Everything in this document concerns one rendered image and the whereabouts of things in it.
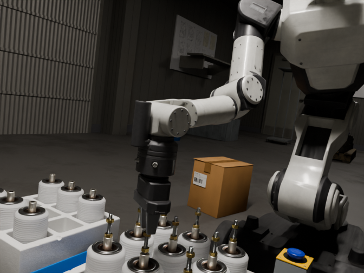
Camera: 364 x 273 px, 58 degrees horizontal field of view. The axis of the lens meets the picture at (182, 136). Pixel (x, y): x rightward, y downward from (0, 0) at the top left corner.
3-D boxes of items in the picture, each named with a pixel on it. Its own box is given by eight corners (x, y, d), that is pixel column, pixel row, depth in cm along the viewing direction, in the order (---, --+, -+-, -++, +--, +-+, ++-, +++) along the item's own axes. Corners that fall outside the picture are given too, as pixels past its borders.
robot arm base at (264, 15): (228, 53, 107) (235, 25, 111) (268, 60, 106) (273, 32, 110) (234, 21, 93) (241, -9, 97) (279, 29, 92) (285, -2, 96)
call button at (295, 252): (288, 253, 80) (290, 245, 80) (305, 259, 78) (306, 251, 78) (284, 259, 76) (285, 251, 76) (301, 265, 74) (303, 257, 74)
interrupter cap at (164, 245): (183, 260, 82) (183, 257, 82) (154, 253, 84) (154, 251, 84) (188, 247, 90) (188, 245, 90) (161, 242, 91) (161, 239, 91)
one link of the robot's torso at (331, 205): (298, 189, 145) (272, 161, 105) (348, 201, 134) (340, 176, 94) (289, 223, 142) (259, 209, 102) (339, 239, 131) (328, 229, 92)
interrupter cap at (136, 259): (132, 277, 72) (132, 274, 72) (122, 260, 78) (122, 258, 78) (164, 273, 75) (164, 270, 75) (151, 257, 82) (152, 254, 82)
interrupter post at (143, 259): (140, 270, 75) (141, 256, 75) (136, 264, 77) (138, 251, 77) (149, 268, 76) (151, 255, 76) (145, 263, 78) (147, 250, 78)
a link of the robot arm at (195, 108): (135, 130, 76) (180, 123, 84) (158, 137, 69) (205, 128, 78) (134, 102, 74) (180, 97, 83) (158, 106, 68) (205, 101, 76)
